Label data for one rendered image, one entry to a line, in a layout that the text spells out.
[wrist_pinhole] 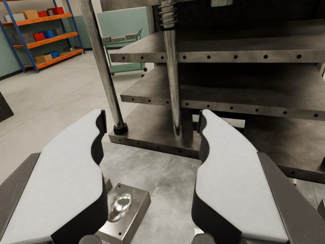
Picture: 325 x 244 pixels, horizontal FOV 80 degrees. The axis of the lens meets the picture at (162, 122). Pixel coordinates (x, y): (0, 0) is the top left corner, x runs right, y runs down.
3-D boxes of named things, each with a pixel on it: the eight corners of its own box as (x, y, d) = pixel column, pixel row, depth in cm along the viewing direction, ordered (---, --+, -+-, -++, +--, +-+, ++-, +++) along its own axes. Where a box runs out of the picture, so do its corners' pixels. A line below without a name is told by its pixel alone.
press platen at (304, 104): (340, 122, 82) (345, 112, 79) (121, 101, 124) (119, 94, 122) (309, 66, 137) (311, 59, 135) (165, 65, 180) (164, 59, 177)
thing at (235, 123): (241, 147, 106) (245, 120, 97) (193, 139, 116) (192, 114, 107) (247, 104, 144) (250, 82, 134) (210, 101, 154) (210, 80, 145)
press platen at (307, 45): (366, 63, 68) (373, 48, 66) (111, 62, 111) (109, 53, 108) (320, 27, 124) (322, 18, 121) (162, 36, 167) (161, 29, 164)
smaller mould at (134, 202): (126, 251, 67) (122, 240, 64) (92, 236, 73) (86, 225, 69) (151, 202, 82) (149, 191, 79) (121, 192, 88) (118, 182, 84)
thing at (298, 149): (353, 189, 85) (359, 179, 81) (110, 141, 135) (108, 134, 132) (315, 101, 148) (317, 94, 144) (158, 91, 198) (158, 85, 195)
